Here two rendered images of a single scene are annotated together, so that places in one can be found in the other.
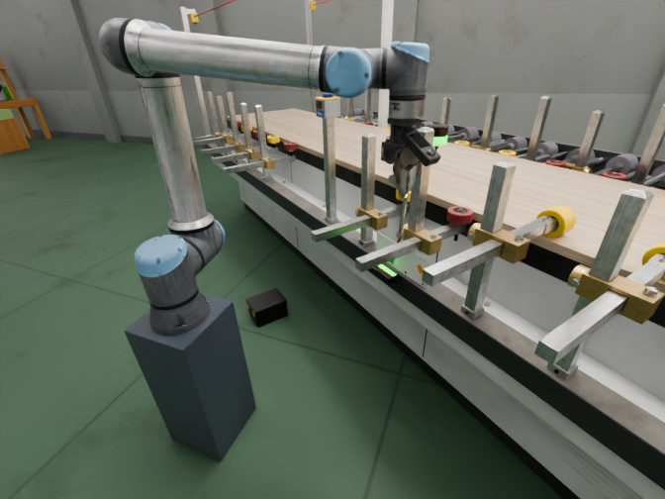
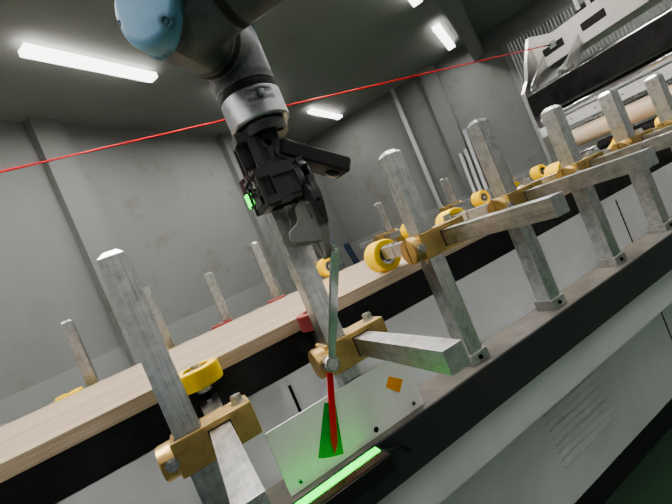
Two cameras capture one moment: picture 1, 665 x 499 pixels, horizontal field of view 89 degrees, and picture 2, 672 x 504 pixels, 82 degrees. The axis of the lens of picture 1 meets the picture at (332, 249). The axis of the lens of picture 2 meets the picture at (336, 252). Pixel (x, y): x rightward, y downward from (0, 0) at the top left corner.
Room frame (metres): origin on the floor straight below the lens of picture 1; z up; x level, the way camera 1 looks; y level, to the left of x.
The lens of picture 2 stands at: (0.83, 0.36, 1.01)
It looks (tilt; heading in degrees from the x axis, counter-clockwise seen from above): 1 degrees down; 277
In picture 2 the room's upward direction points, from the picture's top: 23 degrees counter-clockwise
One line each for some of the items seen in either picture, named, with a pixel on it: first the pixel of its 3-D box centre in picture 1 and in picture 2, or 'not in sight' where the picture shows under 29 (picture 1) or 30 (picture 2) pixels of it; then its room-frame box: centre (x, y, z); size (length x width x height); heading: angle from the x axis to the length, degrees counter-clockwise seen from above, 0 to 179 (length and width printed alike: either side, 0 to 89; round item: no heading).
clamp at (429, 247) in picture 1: (420, 238); (348, 346); (0.95, -0.28, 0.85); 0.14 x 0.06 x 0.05; 31
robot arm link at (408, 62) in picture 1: (407, 70); (232, 59); (0.93, -0.20, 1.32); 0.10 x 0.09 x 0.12; 78
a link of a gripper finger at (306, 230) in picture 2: (396, 181); (308, 232); (0.93, -0.19, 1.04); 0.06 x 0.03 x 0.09; 32
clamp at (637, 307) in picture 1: (611, 290); (516, 201); (0.53, -0.54, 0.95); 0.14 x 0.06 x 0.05; 31
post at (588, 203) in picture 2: not in sight; (585, 197); (0.33, -0.66, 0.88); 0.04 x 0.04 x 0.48; 31
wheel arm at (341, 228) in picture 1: (364, 221); (225, 440); (1.13, -0.12, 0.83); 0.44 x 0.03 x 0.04; 121
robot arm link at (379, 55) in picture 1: (361, 69); (185, 19); (0.94, -0.09, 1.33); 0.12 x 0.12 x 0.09; 78
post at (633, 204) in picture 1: (591, 300); (516, 220); (0.55, -0.53, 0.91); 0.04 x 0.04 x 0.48; 31
